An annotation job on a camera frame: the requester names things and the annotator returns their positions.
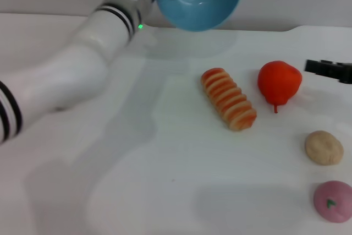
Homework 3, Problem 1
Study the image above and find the blue bowl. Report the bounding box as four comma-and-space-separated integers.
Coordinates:
156, 0, 243, 32

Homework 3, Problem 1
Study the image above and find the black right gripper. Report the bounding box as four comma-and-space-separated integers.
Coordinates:
304, 59, 352, 84

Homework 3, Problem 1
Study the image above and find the orange white striped bread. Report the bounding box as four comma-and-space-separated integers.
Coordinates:
200, 67, 258, 132

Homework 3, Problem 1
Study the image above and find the red toy pear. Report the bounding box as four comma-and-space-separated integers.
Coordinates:
257, 60, 303, 114

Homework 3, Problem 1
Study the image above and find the pink bun with green leaf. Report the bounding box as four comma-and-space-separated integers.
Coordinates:
313, 180, 352, 223

